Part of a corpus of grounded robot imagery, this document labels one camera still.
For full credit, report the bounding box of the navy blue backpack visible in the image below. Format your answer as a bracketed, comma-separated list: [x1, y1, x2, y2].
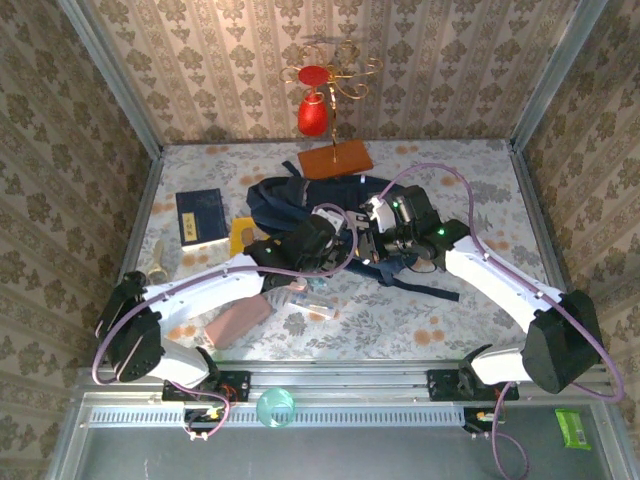
[246, 159, 461, 304]

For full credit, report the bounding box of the clear plastic pen packet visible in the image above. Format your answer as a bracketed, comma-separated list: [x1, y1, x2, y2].
[264, 287, 341, 324]

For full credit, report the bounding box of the yellow book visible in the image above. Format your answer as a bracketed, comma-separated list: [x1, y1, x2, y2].
[227, 216, 261, 259]

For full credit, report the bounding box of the pink pencil case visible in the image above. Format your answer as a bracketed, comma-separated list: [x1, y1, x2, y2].
[204, 292, 274, 350]

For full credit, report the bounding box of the dark blue book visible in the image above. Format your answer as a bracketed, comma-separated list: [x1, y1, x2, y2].
[174, 188, 230, 247]

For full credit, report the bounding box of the floral tablecloth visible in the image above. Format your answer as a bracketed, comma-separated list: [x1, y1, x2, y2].
[112, 139, 576, 364]

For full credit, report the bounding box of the red wine glass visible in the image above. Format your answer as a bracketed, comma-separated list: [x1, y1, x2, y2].
[297, 63, 331, 139]

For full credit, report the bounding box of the beige wooden brush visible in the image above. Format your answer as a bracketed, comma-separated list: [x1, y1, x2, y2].
[147, 238, 174, 281]

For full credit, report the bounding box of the small black circuit board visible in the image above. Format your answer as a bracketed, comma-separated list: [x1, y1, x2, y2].
[182, 407, 229, 434]
[462, 407, 506, 435]

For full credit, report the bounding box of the green snack packet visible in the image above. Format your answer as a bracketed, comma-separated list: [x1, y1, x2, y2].
[554, 408, 593, 452]

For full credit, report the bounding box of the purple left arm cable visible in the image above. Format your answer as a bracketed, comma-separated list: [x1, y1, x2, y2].
[92, 202, 361, 444]

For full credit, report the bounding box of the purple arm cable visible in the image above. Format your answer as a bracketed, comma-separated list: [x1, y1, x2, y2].
[92, 202, 361, 444]
[373, 162, 627, 480]

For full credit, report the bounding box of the gold wire stand wooden base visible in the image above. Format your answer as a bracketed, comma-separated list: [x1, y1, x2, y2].
[278, 39, 384, 181]

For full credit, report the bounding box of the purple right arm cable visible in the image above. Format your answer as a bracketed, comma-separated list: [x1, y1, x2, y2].
[373, 162, 627, 480]

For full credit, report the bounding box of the aluminium side rail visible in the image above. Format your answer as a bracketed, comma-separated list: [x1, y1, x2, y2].
[93, 149, 165, 366]
[508, 139, 594, 364]

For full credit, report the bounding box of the long aluminium base rail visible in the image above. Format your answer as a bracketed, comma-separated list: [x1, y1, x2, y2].
[74, 359, 619, 401]

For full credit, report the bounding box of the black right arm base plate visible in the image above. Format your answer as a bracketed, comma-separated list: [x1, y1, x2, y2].
[427, 368, 521, 403]

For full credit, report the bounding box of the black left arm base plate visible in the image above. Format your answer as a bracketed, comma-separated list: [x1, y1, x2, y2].
[162, 370, 252, 404]

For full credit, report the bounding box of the grey slotted cable duct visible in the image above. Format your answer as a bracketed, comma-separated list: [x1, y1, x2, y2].
[87, 403, 467, 429]

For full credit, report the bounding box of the aluminium corner post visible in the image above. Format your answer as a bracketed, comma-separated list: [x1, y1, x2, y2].
[55, 0, 165, 159]
[510, 0, 610, 154]

